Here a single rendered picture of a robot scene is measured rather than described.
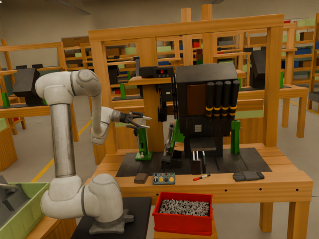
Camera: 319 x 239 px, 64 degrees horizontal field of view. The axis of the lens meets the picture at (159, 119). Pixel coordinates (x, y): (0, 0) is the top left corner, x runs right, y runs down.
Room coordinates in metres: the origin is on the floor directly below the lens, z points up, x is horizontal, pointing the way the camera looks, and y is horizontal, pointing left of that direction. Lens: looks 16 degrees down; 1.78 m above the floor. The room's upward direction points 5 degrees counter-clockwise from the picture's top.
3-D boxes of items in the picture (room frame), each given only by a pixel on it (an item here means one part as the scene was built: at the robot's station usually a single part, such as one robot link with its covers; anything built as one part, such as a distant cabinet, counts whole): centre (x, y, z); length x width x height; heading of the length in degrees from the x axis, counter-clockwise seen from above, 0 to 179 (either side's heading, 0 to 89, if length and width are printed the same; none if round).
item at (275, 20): (2.11, -0.24, 1.89); 1.50 x 0.09 x 0.09; 85
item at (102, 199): (1.17, 0.32, 1.06); 0.18 x 0.16 x 0.22; 95
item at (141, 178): (1.57, 0.16, 0.91); 0.10 x 0.08 x 0.03; 165
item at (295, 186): (1.53, -0.19, 0.82); 1.50 x 0.14 x 0.15; 85
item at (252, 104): (2.18, -0.25, 1.23); 1.30 x 0.05 x 0.09; 85
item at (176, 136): (1.75, -0.14, 1.17); 0.13 x 0.12 x 0.20; 85
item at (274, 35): (2.11, -0.24, 1.36); 1.49 x 0.09 x 0.97; 85
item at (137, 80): (2.07, -0.24, 1.52); 0.90 x 0.25 x 0.04; 85
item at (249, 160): (1.81, -0.21, 0.89); 1.10 x 0.42 x 0.02; 85
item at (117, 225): (1.16, 0.29, 0.92); 0.22 x 0.18 x 0.06; 86
